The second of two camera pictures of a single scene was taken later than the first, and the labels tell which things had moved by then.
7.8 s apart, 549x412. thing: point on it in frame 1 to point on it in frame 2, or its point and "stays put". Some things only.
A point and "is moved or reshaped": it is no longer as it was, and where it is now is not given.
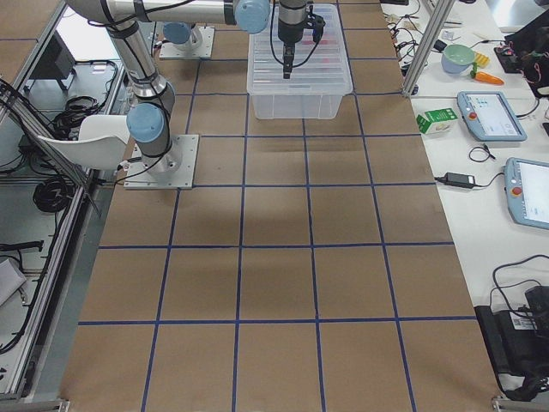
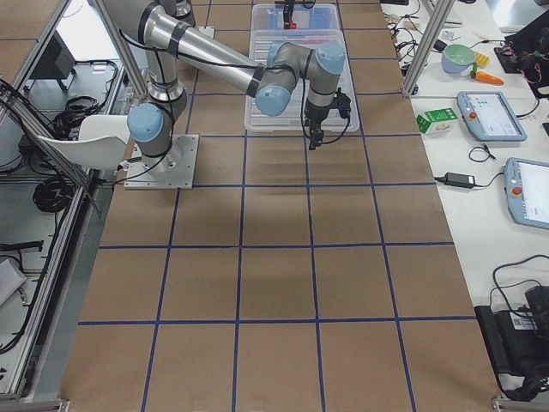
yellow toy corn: x=481 y=59 stays put
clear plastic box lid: x=317 y=68 is moved or reshaped
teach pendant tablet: x=489 y=117 stays put
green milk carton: x=437 y=121 stays put
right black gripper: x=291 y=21 to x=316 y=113
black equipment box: x=518 y=342 stays put
